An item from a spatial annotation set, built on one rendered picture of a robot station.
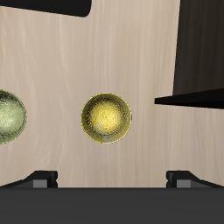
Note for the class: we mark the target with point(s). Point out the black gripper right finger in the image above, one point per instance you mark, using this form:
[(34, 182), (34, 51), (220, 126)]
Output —
[(179, 178)]

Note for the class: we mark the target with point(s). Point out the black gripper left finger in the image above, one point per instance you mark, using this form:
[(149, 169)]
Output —
[(43, 178)]

